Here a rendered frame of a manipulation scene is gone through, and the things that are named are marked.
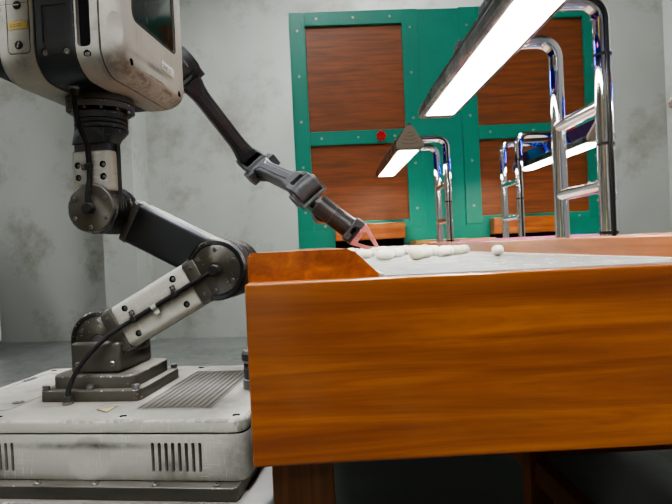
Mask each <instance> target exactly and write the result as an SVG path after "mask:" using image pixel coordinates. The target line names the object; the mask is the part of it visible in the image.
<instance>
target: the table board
mask: <svg viewBox="0 0 672 504"><path fill-rule="evenodd" d="M245 304H246V325H247V347H248V368H249V389H250V410H251V431H252V452H253V465H254V467H271V466H289V465H308V464H326V463H344V462H363V461H381V460H399V459H418V458H436V457H454V456H473V455H491V454H509V453H528V452H546V451H564V450H583V449H601V448H619V447H638V446H656V445H672V263H657V264H635V265H614V266H592V267H571V268H550V269H528V270H507V271H485V272H464V273H443V274H421V275H400V276H379V277H357V278H336V279H314V280H293V281H272V282H251V283H248V284H246V285H245Z"/></svg>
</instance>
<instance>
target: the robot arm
mask: <svg viewBox="0 0 672 504"><path fill-rule="evenodd" d="M182 71H183V88H184V92H183V93H186V94H187V95H188V96H189V97H190V98H191V99H192V100H193V101H194V102H195V103H196V105H197V106H198V107H199V108H200V110H201V111H202V112H203V113H204V115H205V116H206V117H207V118H208V120H209V121H210V122H211V123H212V125H213V126H214V127H215V128H216V130H217V131H218V132H219V133H220V135H221V136H222V137H223V138H224V140H225V141H226V142H227V143H228V145H229V146H230V147H231V149H232V151H233V152H234V154H235V157H236V159H237V160H236V163H237V164H238V165H239V166H240V167H241V168H242V169H243V170H244V171H245V172H246V173H245V174H244V176H245V177H246V178H247V179H248V180H249V181H250V182H251V183H252V184H254V185H257V184H258V183H259V182H261V181H262V182H270V183H272V184H274V185H276V186H278V187H280V188H281V189H283V190H285V191H287V192H288V193H289V194H290V195H289V198H290V200H291V201H292V202H293V203H294V204H295V205H296V206H297V207H299V206H300V207H301V208H302V209H303V210H305V209H306V208H307V209H308V210H309V211H310V212H311V217H312V219H313V221H314V222H315V223H317V224H325V223H327V222H328V223H327V224H328V225H329V226H330V227H331V228H332V229H334V230H335V231H336V232H338V233H339V234H340V235H342V236H341V238H342V239H343V240H344V241H346V242H347V243H349V244H350V245H353V246H356V247H360V248H363V249H368V250H369V249H371V248H374V247H379V245H378V243H377V242H376V240H375V238H374V236H373V235H372V233H371V231H370V229H369V228H368V226H367V224H366V223H365V222H364V221H363V220H361V219H359V218H353V217H352V216H351V215H349V214H348V213H347V212H346V211H344V210H343V209H341V208H340V207H338V205H336V204H335V203H334V202H332V201H331V200H330V199H328V198H327V197H326V196H325V195H324V196H323V197H321V198H319V197H320V196H321V194H322V193H323V192H324V191H325V190H326V189H327V188H326V187H325V186H324V185H323V184H322V183H321V182H320V181H319V179H318V178H317V177H316V176H315V175H313V174H310V173H308V172H305V171H302V172H301V171H291V170H289V169H286V168H284V167H281V166H279V164H280V161H279V160H278V159H277V157H276V156H275V155H274V154H272V153H269V152H268V153H267V154H266V155H265V154H263V153H262V152H260V151H258V150H256V149H255V148H253V147H252V146H250V145H249V144H248V143H247V142H246V141H245V139H244V138H243V137H242V136H241V134H240V133H239V132H238V130H237V129H236V128H235V126H234V125H233V124H232V123H231V121H230V120H229V119H228V117H227V116H226V115H225V113H224V112H223V111H222V109H221V108H220V107H219V106H218V104H217V103H216V102H215V100H214V99H213V98H212V96H211V95H210V94H209V92H208V91H207V89H206V87H205V85H204V83H203V80H202V79H201V77H202V76H204V75H205V73H204V72H203V71H202V69H201V68H200V66H199V64H198V62H197V61H196V59H195V58H194V57H193V56H192V54H191V53H190V52H189V51H188V50H187V49H186V48H185V47H183V46H182ZM187 78H188V79H187ZM316 193H317V194H316ZM315 194H316V195H315ZM314 195H315V196H314ZM313 196H314V197H313ZM312 197H313V198H312ZM311 198H312V199H311ZM310 199H311V200H310ZM309 200H310V201H309ZM308 201H309V202H308ZM365 232H366V234H367V235H368V237H369V238H370V240H371V241H372V243H373V245H374V247H370V246H367V245H363V244H360V243H358V241H359V240H360V238H361V237H362V236H363V234H364V233H365ZM351 235H352V236H351Z"/></svg>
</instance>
